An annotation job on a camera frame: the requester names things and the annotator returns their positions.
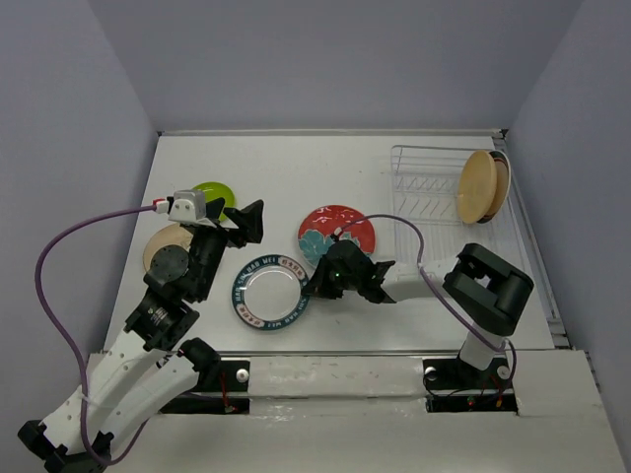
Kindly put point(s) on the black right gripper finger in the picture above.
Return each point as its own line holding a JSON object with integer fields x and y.
{"x": 322, "y": 285}
{"x": 372, "y": 280}

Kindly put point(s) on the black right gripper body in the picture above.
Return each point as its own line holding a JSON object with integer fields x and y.
{"x": 350, "y": 282}

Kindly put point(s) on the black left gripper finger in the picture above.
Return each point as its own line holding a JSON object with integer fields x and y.
{"x": 239, "y": 236}
{"x": 251, "y": 215}

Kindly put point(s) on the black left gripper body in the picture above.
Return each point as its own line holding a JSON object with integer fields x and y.
{"x": 209, "y": 244}

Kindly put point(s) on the beige bird pattern plate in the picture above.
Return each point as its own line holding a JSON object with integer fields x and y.
{"x": 171, "y": 235}

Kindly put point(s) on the red plate with teal flower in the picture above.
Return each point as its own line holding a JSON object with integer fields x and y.
{"x": 319, "y": 229}

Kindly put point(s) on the lime green plate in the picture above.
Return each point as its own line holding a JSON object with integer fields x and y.
{"x": 214, "y": 190}

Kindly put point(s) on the teal rimmed Hao Wei plate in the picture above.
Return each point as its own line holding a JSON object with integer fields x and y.
{"x": 267, "y": 292}

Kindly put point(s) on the plain beige plate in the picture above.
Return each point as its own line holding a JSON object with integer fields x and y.
{"x": 477, "y": 187}

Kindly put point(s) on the green red rimmed white plate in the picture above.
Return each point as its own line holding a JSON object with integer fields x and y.
{"x": 504, "y": 177}

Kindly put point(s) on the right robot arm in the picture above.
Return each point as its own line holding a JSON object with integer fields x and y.
{"x": 482, "y": 291}

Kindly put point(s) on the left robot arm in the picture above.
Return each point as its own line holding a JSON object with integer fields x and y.
{"x": 149, "y": 364}

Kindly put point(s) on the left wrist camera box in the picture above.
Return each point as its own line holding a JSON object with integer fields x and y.
{"x": 189, "y": 206}

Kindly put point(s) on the white wire dish rack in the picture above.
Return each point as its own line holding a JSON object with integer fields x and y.
{"x": 424, "y": 189}

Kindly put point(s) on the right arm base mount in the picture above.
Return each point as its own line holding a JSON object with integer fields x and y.
{"x": 453, "y": 386}

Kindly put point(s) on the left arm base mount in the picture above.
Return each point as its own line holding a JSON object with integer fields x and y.
{"x": 224, "y": 394}

